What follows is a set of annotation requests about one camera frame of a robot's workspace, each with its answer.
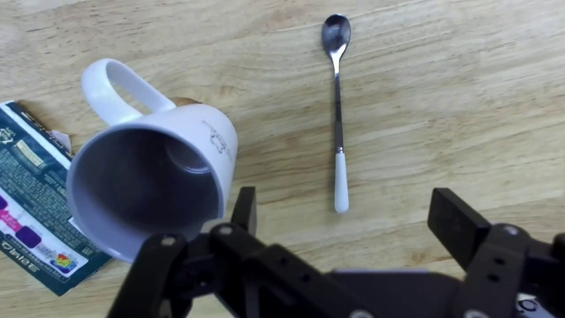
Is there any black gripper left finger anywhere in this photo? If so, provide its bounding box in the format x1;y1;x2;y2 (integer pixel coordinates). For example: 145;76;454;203
106;185;378;318

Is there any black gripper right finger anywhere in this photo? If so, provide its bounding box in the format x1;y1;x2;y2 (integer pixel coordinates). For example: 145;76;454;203
427;185;565;318

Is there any metal spoon with white handle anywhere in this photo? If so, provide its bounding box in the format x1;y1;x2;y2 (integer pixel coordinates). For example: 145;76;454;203
319;12;353;215

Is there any white ceramic mug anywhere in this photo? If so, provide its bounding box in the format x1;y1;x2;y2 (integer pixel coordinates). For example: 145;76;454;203
65;56;240;265

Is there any dark green printed packet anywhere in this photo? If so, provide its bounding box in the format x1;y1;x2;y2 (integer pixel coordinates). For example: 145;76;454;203
0;99;113;298

